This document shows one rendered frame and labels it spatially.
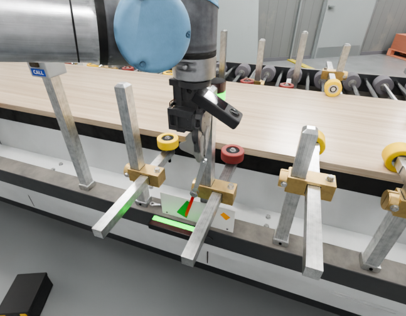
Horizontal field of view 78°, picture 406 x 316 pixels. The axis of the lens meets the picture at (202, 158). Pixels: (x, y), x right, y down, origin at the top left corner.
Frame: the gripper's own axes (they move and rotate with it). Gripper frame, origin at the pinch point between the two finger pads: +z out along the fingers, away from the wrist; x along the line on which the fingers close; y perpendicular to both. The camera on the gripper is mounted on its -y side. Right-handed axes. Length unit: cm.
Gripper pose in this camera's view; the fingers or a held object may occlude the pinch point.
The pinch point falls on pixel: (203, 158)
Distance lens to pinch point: 63.4
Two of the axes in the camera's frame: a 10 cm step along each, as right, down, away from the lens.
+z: -0.1, 8.2, 5.7
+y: -9.4, -2.0, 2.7
